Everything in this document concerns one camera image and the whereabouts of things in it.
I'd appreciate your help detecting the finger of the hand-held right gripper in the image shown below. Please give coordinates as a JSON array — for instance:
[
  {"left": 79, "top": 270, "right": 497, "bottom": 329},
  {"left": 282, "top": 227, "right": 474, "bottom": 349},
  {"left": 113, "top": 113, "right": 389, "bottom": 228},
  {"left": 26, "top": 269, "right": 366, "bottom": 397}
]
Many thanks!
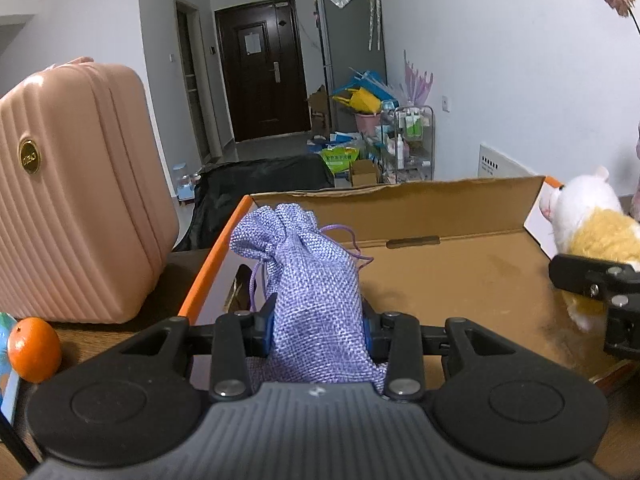
[{"left": 548, "top": 254, "right": 640, "bottom": 361}]

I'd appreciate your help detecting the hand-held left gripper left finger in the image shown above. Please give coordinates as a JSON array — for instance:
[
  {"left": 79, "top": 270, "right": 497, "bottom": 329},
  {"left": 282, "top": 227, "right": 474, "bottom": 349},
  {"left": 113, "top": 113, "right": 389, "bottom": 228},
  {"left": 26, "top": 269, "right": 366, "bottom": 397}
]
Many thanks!
[{"left": 115, "top": 296, "right": 276, "bottom": 403}]

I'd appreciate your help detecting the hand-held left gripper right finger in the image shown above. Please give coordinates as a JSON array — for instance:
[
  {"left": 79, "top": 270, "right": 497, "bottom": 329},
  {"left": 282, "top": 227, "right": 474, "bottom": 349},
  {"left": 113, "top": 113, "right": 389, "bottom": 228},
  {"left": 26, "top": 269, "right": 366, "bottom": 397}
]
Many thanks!
[{"left": 361, "top": 300, "right": 531, "bottom": 402}]

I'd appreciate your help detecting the lavender drawstring pouch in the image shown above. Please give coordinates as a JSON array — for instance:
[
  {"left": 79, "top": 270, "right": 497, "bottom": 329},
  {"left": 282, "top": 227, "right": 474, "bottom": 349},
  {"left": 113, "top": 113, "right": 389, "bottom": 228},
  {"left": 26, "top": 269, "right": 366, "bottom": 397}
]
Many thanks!
[{"left": 229, "top": 203, "right": 389, "bottom": 392}]

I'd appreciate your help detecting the white and yellow plush toy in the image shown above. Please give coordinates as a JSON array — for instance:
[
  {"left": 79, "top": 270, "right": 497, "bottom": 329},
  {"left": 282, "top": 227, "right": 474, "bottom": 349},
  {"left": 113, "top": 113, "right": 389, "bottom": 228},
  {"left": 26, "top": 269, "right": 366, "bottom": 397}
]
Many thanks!
[{"left": 538, "top": 166, "right": 640, "bottom": 332}]

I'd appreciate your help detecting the cardboard box with orange edge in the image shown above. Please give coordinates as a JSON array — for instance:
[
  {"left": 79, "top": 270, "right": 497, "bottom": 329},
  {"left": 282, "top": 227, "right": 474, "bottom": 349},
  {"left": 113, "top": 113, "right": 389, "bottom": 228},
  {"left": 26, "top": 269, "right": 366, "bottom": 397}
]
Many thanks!
[{"left": 177, "top": 175, "right": 638, "bottom": 401}]

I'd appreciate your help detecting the black bag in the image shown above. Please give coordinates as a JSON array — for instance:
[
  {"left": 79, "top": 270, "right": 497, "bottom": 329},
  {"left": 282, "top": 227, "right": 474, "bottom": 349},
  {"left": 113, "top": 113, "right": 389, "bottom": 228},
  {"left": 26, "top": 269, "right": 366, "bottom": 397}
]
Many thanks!
[{"left": 172, "top": 154, "right": 335, "bottom": 252}]

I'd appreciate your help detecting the small open cardboard box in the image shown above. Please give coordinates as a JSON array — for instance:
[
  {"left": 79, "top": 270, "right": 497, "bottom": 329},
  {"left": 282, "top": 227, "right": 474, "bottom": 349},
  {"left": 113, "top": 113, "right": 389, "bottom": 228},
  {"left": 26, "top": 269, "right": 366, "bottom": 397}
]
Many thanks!
[{"left": 350, "top": 159, "right": 381, "bottom": 186}]

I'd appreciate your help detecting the green printed bag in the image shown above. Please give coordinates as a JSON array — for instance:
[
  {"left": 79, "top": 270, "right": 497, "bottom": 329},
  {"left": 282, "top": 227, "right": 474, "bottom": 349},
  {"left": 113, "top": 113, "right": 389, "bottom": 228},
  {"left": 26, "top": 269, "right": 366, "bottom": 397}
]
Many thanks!
[{"left": 320, "top": 146, "right": 361, "bottom": 173}]

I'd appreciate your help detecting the metal rolling cart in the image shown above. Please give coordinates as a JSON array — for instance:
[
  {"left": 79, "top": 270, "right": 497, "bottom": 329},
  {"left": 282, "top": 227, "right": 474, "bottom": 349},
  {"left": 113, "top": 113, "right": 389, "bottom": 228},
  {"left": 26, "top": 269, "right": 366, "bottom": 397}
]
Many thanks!
[{"left": 380, "top": 105, "right": 436, "bottom": 183}]

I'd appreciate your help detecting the pink bucket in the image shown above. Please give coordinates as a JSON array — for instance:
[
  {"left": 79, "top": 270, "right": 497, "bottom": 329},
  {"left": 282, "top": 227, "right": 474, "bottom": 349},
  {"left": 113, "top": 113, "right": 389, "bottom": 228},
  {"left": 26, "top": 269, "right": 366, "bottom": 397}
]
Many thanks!
[{"left": 355, "top": 111, "right": 383, "bottom": 137}]

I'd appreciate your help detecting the brown cardboard carton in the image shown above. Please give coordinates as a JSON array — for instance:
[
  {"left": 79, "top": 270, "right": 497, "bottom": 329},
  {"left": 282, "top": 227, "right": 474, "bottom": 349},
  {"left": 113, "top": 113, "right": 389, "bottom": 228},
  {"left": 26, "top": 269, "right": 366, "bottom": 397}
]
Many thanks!
[{"left": 307, "top": 85, "right": 331, "bottom": 133}]

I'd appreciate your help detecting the pink ribbed suitcase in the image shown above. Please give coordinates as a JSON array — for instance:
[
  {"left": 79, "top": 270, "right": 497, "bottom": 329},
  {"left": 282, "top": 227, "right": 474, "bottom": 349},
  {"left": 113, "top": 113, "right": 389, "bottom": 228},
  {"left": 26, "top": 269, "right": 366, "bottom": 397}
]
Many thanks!
[{"left": 0, "top": 56, "right": 181, "bottom": 324}]

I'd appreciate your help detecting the yellow bag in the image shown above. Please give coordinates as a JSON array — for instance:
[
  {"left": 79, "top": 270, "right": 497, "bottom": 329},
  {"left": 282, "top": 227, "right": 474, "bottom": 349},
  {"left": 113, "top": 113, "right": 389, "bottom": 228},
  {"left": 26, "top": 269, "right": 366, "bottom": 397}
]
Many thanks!
[{"left": 334, "top": 87, "right": 381, "bottom": 115}]

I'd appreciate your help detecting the orange fruit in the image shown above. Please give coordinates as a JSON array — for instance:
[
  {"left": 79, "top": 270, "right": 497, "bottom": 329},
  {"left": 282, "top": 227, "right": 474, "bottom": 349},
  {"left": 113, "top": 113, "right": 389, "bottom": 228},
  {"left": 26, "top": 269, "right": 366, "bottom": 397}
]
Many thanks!
[{"left": 7, "top": 317, "right": 62, "bottom": 384}]

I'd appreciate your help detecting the dark brown entrance door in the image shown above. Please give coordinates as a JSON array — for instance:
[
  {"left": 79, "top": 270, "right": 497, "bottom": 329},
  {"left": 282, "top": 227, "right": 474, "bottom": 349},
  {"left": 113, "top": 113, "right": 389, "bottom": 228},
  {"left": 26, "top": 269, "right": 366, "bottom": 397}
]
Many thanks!
[{"left": 215, "top": 0, "right": 312, "bottom": 143}]

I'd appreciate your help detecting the blue tissue pack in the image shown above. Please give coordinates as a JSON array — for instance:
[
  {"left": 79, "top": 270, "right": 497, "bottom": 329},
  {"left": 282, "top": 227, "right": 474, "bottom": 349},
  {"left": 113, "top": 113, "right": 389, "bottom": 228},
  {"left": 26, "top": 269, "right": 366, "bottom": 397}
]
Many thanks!
[{"left": 0, "top": 311, "right": 22, "bottom": 426}]

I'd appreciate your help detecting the grey refrigerator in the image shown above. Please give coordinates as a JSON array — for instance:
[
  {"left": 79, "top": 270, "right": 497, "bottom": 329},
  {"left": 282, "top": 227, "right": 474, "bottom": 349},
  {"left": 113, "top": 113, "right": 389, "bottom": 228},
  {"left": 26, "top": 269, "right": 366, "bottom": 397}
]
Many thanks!
[{"left": 314, "top": 0, "right": 388, "bottom": 133}]

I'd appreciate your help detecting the folded clear umbrella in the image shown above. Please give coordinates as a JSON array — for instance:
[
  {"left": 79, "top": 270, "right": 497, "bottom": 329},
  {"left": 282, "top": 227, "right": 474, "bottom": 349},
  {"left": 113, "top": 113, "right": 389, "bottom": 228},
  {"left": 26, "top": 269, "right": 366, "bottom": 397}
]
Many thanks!
[{"left": 367, "top": 0, "right": 384, "bottom": 52}]

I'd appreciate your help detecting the pink fluffy cloth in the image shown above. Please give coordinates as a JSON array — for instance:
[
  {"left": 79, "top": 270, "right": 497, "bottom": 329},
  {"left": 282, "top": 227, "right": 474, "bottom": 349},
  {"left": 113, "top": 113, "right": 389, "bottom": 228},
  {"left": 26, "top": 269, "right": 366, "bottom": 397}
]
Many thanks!
[{"left": 44, "top": 56, "right": 96, "bottom": 69}]

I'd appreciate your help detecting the white wall board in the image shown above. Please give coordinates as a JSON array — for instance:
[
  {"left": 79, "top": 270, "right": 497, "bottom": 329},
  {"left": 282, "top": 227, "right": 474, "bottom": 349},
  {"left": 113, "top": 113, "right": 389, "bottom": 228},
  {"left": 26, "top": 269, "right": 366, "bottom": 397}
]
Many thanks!
[{"left": 478, "top": 142, "right": 543, "bottom": 179}]

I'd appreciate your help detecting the purple wall decoration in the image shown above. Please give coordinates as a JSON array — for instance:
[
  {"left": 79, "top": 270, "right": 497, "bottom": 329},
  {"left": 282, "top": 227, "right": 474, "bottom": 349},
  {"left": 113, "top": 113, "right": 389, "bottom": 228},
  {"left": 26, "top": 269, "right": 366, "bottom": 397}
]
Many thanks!
[{"left": 402, "top": 50, "right": 434, "bottom": 106}]

